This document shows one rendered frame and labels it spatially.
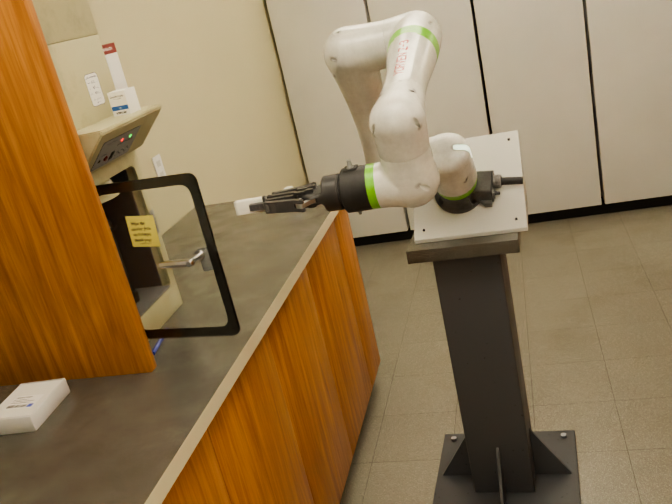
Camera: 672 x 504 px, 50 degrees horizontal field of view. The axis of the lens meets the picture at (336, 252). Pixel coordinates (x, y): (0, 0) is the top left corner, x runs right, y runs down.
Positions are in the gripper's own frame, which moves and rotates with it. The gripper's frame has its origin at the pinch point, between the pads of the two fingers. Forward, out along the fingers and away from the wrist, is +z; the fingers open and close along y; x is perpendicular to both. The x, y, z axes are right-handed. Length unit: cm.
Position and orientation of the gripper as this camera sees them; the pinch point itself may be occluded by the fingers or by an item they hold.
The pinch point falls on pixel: (251, 205)
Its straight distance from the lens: 154.9
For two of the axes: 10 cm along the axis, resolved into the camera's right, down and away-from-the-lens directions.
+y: -2.0, 3.8, -9.0
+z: -9.6, 1.3, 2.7
